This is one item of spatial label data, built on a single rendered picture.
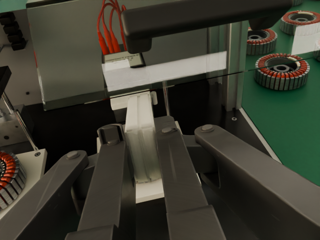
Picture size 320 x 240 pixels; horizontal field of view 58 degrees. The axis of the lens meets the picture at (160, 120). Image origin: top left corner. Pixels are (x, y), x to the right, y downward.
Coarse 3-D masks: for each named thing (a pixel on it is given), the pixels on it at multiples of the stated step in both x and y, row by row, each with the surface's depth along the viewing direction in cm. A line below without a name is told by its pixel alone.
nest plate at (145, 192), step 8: (136, 184) 43; (144, 184) 43; (152, 184) 42; (160, 184) 42; (136, 192) 42; (144, 192) 42; (152, 192) 41; (160, 192) 41; (136, 200) 41; (144, 200) 42
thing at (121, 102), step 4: (144, 92) 44; (148, 92) 44; (124, 96) 44; (128, 96) 43; (112, 100) 43; (116, 100) 43; (120, 100) 43; (124, 100) 43; (112, 104) 42; (116, 104) 42; (120, 104) 42; (124, 104) 42; (112, 108) 43; (116, 108) 43; (120, 108) 43
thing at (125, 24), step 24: (192, 0) 18; (216, 0) 18; (240, 0) 18; (264, 0) 18; (288, 0) 18; (144, 24) 18; (168, 24) 18; (192, 24) 18; (216, 24) 18; (264, 24) 20; (144, 48) 20
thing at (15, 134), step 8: (8, 112) 54; (24, 112) 55; (0, 120) 52; (8, 120) 52; (16, 120) 52; (24, 120) 54; (0, 128) 52; (8, 128) 53; (16, 128) 53; (32, 128) 58; (0, 136) 54; (8, 136) 54; (16, 136) 54; (24, 136) 54; (0, 144) 55; (8, 144) 55
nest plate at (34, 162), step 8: (32, 152) 51; (40, 152) 51; (24, 160) 50; (32, 160) 49; (40, 160) 49; (24, 168) 48; (32, 168) 48; (40, 168) 48; (32, 176) 46; (40, 176) 46; (24, 184) 45; (32, 184) 45; (24, 192) 44; (16, 200) 43; (0, 208) 42; (8, 208) 42; (0, 216) 41
